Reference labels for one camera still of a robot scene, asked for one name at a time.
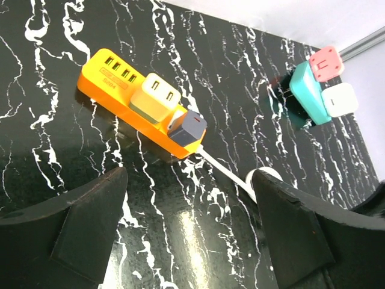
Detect white plug adapter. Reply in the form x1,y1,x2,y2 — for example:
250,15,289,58
321,82,359,117

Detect orange power strip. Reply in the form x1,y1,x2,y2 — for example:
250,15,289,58
78,48,206,159

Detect aluminium frame rail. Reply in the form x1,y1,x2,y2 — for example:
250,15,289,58
340,27,385,62

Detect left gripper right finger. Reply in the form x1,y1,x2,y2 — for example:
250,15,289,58
251,170,384,288

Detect teal power strip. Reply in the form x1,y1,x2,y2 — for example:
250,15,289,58
279,61,331,125

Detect pink plug adapter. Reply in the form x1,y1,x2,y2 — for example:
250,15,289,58
309,45,345,82

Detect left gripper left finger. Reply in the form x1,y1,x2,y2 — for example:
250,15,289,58
1,167,128,288

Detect white cable of orange strip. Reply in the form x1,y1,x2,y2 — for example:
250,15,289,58
197,147,283,202

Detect yellow white charger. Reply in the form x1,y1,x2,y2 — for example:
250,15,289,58
129,72,181,125

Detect grey usb charger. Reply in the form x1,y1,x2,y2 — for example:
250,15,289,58
167,110,207,147

